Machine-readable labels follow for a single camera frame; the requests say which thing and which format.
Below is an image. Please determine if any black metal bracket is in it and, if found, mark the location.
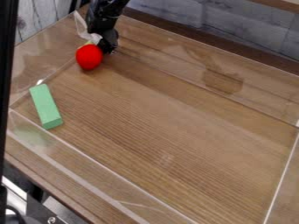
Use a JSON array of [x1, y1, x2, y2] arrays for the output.
[[25, 194, 71, 224]]

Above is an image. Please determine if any red strawberry toy fruit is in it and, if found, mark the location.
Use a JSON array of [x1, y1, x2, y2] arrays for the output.
[[75, 42, 103, 70]]

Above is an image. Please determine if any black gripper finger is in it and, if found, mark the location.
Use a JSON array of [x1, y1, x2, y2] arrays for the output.
[[97, 29, 119, 54]]

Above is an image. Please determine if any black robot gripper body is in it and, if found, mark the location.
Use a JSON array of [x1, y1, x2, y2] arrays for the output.
[[85, 0, 130, 34]]

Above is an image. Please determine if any black cable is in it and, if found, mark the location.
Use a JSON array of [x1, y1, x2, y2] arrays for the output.
[[4, 204, 27, 224]]

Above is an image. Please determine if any clear acrylic tray wall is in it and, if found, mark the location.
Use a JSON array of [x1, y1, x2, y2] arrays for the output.
[[5, 17, 299, 224]]

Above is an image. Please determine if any green rectangular block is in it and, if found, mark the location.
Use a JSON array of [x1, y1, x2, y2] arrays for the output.
[[29, 84, 63, 130]]

